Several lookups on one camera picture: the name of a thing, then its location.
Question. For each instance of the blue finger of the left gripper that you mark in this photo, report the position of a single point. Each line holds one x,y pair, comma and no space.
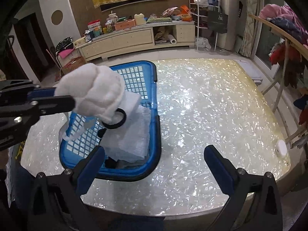
54,104
41,93

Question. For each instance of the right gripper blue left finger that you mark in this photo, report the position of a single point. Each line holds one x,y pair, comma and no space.
87,169

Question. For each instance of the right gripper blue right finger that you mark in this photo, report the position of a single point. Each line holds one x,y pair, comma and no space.
221,168

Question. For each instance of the white quilted cloth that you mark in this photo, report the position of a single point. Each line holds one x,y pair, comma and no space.
97,91

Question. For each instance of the white waffle towel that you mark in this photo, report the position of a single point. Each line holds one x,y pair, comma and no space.
130,142

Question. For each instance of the white foam sponge block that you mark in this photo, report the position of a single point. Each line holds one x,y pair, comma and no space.
130,102

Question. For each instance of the blue plastic basket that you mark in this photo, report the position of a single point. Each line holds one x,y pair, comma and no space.
82,134

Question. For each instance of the black fabric item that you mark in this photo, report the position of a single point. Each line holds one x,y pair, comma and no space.
113,164

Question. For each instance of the pink folder on chair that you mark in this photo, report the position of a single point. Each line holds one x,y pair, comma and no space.
63,54

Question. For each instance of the cardboard box on floor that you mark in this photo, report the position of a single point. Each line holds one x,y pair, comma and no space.
73,64

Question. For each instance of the white round lid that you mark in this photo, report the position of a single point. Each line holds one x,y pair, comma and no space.
281,149

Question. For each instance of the pink box on cabinet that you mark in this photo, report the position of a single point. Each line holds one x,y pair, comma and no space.
124,24

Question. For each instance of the white jug container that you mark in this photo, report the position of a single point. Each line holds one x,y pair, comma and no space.
139,19

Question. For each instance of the paper roll in cabinet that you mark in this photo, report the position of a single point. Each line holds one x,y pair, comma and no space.
172,39

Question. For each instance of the cream tv cabinet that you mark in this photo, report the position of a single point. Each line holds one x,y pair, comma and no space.
139,38

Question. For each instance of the wooden side table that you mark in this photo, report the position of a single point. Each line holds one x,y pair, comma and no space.
289,41

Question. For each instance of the black shopping bag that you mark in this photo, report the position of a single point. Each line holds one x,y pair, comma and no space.
217,22

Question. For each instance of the orange bag on cabinet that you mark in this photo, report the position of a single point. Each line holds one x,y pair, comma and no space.
185,14

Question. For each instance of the pink clothes pile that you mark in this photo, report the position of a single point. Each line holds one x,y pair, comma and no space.
273,10

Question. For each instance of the silver standing air conditioner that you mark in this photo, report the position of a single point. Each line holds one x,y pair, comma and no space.
235,9

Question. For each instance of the white wire shelf rack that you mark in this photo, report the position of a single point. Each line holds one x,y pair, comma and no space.
200,10

